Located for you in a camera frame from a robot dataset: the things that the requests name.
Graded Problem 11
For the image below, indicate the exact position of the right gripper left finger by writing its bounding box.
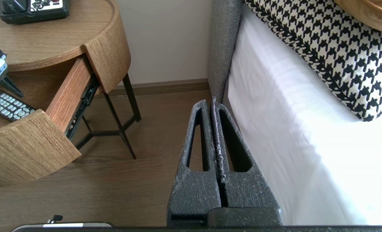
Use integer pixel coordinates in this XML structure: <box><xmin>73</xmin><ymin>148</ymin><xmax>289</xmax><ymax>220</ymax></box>
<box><xmin>167</xmin><ymin>100</ymin><xmax>222</xmax><ymax>227</ymax></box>

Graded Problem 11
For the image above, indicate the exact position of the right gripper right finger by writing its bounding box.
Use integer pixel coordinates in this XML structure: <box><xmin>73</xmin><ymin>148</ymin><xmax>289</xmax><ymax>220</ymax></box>
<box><xmin>211</xmin><ymin>96</ymin><xmax>282</xmax><ymax>227</ymax></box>

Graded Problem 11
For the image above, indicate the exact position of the white bed mattress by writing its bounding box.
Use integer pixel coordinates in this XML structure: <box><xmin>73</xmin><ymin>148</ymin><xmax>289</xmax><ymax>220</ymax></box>
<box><xmin>227</xmin><ymin>3</ymin><xmax>382</xmax><ymax>226</ymax></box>

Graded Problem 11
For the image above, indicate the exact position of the grey fabric headboard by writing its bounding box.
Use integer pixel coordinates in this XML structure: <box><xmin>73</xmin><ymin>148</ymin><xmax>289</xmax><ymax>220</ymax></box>
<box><xmin>207</xmin><ymin>0</ymin><xmax>244</xmax><ymax>129</ymax></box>

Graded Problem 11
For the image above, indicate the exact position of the black white houndstooth pillow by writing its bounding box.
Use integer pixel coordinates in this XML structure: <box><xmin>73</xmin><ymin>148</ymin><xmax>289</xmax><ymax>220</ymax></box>
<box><xmin>244</xmin><ymin>0</ymin><xmax>382</xmax><ymax>122</ymax></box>

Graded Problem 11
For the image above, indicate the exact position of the wooden curved-front drawer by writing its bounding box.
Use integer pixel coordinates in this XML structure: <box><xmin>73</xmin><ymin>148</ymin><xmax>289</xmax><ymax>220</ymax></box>
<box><xmin>0</xmin><ymin>56</ymin><xmax>102</xmax><ymax>188</ymax></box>

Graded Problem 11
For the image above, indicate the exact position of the black remote control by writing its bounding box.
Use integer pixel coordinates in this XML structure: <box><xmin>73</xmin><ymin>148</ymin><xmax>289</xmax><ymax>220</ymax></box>
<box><xmin>0</xmin><ymin>90</ymin><xmax>36</xmax><ymax>122</ymax></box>

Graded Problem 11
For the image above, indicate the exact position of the round wooden bedside table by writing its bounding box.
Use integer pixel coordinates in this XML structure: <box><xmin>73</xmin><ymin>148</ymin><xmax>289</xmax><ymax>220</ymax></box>
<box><xmin>0</xmin><ymin>0</ymin><xmax>142</xmax><ymax>160</ymax></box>

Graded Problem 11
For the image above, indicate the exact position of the tan brown cushion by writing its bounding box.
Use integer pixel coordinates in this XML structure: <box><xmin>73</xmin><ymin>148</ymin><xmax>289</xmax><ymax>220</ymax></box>
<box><xmin>334</xmin><ymin>0</ymin><xmax>382</xmax><ymax>35</ymax></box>

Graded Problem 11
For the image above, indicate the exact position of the black desk telephone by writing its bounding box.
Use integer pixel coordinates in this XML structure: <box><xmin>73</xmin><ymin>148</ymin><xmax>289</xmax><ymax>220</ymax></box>
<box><xmin>0</xmin><ymin>0</ymin><xmax>70</xmax><ymax>25</ymax></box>

